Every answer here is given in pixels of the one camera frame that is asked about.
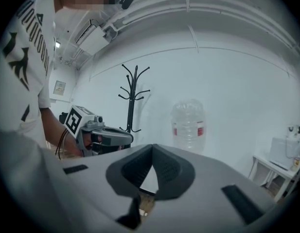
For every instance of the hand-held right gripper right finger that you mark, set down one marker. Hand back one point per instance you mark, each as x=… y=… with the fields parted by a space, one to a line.
x=213 y=178

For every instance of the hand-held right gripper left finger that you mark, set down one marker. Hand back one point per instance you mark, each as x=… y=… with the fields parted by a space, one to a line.
x=96 y=193

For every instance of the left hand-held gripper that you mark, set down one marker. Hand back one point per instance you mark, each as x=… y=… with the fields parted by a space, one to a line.
x=74 y=121

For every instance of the person's left forearm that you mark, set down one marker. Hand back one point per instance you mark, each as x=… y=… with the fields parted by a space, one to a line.
x=55 y=130

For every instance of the person's left hand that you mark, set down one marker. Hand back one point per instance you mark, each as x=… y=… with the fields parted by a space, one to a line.
x=87 y=141

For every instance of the clear water bottle red label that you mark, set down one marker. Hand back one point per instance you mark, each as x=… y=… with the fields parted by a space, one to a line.
x=187 y=127

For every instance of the white table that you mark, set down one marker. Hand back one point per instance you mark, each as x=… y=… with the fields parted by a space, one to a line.
x=273 y=173

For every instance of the white box appliance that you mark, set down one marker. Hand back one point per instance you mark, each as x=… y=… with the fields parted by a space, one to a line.
x=284 y=153

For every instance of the small clear bottle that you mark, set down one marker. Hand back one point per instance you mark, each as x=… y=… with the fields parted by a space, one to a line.
x=296 y=162

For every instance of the white air conditioner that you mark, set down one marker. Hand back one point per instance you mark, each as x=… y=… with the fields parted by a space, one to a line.
x=91 y=36

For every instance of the ceiling light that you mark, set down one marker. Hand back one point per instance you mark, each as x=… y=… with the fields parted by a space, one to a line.
x=58 y=44

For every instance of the person's white printed shirt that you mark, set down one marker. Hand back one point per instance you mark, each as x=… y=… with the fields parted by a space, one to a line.
x=18 y=45

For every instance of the beige wall panel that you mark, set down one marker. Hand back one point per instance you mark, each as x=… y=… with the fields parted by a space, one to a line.
x=59 y=88

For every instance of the white ceiling duct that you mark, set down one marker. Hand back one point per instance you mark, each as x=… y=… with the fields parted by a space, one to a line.
x=213 y=5

